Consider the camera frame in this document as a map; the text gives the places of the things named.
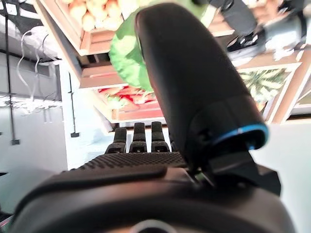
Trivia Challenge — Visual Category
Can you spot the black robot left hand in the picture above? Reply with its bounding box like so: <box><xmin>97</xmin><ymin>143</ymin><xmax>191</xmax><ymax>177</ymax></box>
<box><xmin>210</xmin><ymin>0</ymin><xmax>258</xmax><ymax>32</ymax></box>

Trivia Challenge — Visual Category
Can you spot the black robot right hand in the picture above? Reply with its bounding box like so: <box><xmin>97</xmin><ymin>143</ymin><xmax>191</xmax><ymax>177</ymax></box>
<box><xmin>12</xmin><ymin>2</ymin><xmax>295</xmax><ymax>233</ymax></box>

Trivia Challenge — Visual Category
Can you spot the napa cabbage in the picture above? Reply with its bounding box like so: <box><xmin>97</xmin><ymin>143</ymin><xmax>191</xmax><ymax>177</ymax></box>
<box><xmin>108</xmin><ymin>0</ymin><xmax>214</xmax><ymax>94</ymax></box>

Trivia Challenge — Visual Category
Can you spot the wooden carrot crate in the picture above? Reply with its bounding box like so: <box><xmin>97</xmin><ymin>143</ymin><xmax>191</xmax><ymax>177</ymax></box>
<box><xmin>93</xmin><ymin>84</ymin><xmax>171</xmax><ymax>123</ymax></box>

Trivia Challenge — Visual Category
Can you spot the wooden crate of greens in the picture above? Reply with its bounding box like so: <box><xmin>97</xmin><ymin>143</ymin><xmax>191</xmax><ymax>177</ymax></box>
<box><xmin>238</xmin><ymin>62</ymin><xmax>303</xmax><ymax>124</ymax></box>

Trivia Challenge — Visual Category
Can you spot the wooden potato crate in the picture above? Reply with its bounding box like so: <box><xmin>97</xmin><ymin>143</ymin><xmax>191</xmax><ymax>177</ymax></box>
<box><xmin>36</xmin><ymin>0</ymin><xmax>127</xmax><ymax>56</ymax></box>

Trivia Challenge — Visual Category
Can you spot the vegetable display rack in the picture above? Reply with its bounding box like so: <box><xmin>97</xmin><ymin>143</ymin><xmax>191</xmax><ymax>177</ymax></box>
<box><xmin>31</xmin><ymin>0</ymin><xmax>311</xmax><ymax>127</ymax></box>

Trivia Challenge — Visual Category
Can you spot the black stand pole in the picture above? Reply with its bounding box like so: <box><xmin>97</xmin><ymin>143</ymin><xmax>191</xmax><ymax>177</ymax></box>
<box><xmin>3</xmin><ymin>0</ymin><xmax>21</xmax><ymax>146</ymax></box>

